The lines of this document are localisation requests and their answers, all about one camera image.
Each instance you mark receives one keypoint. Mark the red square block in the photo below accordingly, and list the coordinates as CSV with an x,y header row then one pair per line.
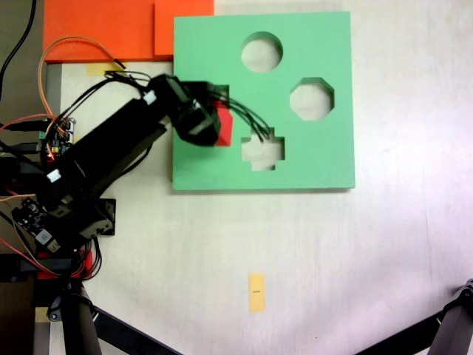
x,y
226,127

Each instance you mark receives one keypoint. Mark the red printed base bracket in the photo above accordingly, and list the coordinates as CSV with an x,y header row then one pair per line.
x,y
88,260

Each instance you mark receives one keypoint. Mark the black tripod leg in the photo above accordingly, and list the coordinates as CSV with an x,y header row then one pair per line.
x,y
456,318
79,329
129,333
403,336

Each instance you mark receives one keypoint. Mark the small orange raised block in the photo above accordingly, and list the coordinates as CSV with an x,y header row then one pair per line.
x,y
184,26

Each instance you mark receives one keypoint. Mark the large orange flat block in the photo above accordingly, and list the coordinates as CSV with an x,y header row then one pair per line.
x,y
96,29

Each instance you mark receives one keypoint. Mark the yellow tape marker with line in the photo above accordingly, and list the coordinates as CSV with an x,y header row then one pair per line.
x,y
256,299

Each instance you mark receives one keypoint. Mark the green shape sorting board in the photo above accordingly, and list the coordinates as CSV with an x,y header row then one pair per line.
x,y
318,159

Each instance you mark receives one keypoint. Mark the wide yellow tape strip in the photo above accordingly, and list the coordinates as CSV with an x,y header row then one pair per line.
x,y
97,69

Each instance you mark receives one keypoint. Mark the black driver board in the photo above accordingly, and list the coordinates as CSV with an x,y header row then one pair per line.
x,y
31,218

